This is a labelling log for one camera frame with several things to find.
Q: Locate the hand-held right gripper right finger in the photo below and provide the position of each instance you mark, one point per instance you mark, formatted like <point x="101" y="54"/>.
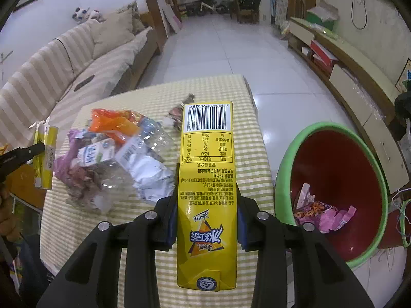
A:
<point x="241" y="229"/>

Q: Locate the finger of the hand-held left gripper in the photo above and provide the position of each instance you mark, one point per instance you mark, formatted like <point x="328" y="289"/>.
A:
<point x="25" y="154"/>

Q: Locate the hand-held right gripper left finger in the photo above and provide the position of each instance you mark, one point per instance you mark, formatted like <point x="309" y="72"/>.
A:
<point x="172" y="227"/>

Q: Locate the yellow drink carton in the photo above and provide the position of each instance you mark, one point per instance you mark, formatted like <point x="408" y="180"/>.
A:
<point x="48" y="175"/>
<point x="205" y="183"/>

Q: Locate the purple wrapper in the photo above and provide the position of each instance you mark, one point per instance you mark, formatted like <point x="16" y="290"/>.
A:
<point x="64" y="166"/>

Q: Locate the crushed white paper cup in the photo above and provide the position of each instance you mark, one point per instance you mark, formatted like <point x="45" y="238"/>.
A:
<point x="151" y="179"/>

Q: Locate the white pink wrapper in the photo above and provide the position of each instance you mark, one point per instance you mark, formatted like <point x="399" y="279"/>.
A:
<point x="303" y="195"/>

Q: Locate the white blue milk pouch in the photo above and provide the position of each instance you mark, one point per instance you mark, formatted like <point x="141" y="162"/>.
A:
<point x="96" y="154"/>

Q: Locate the orange plastic wrapper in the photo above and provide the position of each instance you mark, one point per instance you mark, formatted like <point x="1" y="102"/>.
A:
<point x="109" y="125"/>

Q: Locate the clear crushed plastic bottle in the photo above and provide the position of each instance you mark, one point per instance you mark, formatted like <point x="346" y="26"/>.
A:
<point x="157" y="138"/>

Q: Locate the small printed wrapper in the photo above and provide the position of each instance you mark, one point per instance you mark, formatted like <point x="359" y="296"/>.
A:
<point x="176" y="115"/>

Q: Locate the red bin with green rim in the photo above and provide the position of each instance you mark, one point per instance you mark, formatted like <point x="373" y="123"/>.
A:
<point x="337" y="166"/>

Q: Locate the person's left hand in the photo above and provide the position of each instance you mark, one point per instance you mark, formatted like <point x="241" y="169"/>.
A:
<point x="7" y="215"/>

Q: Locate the sofa with striped beige cover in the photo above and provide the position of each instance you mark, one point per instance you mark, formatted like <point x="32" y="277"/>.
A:
<point x="48" y="70"/>

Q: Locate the green checked tablecloth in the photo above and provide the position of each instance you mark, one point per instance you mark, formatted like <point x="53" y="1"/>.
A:
<point x="128" y="102"/>

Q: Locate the beige cushion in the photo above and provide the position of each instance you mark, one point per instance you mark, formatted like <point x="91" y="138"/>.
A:
<point x="112" y="32"/>

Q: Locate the black white plush toy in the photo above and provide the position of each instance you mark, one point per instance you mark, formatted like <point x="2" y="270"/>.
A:
<point x="79" y="14"/>

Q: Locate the patterned cushion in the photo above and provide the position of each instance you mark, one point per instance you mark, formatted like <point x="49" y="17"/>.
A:
<point x="136" y="16"/>

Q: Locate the wooden partition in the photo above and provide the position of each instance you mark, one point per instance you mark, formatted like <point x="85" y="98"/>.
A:
<point x="152" y="9"/>

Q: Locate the red box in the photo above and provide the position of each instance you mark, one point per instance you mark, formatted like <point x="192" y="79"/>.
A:
<point x="321" y="53"/>

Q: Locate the white leaning board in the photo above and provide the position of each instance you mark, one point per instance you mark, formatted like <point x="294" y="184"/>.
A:
<point x="173" y="21"/>

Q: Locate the dark clothes pile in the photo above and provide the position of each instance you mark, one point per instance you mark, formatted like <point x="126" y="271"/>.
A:
<point x="404" y="112"/>

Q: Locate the wooden cream tv cabinet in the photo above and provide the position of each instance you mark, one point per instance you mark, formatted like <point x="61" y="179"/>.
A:
<point x="353" y="61"/>

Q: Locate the wooden chair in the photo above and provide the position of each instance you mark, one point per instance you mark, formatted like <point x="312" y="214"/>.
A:
<point x="247" y="14"/>

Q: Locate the patterned white board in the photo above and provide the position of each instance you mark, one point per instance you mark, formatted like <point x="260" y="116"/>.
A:
<point x="282" y="12"/>

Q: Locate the green box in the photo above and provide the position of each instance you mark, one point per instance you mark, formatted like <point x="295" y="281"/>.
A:
<point x="316" y="19"/>

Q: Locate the colourful framed picture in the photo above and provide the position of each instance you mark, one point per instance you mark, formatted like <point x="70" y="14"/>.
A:
<point x="405" y="77"/>

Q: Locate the white balance bike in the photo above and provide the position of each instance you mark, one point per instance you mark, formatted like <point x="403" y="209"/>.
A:
<point x="205" y="6"/>

